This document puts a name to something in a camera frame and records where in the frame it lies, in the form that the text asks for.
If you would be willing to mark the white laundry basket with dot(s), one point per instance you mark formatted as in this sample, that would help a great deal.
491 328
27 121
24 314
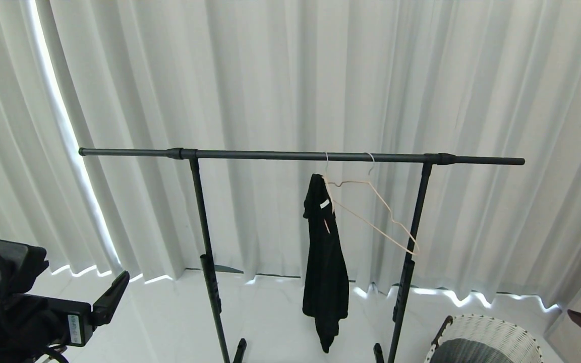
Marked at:
487 333

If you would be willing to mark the black clothes rack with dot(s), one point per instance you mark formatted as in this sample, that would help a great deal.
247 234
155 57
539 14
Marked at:
270 154

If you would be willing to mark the black t-shirt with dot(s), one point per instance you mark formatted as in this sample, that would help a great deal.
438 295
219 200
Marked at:
326 272

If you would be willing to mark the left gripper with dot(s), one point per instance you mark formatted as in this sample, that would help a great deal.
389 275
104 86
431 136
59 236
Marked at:
33 317

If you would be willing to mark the pink clothes hanger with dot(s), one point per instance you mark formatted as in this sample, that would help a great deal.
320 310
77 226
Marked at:
386 212
327 161

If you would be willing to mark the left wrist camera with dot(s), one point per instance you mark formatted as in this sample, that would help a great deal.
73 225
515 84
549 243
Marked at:
13 267

